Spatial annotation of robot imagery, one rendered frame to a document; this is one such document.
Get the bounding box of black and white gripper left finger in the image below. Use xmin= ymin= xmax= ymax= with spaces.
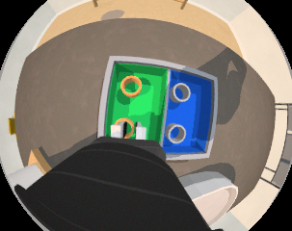
xmin=111 ymin=121 xmax=127 ymax=138

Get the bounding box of short bronze cylinder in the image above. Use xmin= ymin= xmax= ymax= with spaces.
xmin=115 ymin=117 xmax=134 ymax=139
xmin=121 ymin=76 xmax=142 ymax=97

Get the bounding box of grey metal bushing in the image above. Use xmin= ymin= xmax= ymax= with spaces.
xmin=165 ymin=123 xmax=186 ymax=143
xmin=170 ymin=83 xmax=191 ymax=103

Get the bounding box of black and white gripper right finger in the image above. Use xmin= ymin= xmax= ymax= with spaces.
xmin=135 ymin=121 xmax=146 ymax=140

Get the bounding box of grey two-compartment bin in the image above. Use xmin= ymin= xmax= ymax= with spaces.
xmin=97 ymin=56 xmax=218 ymax=160

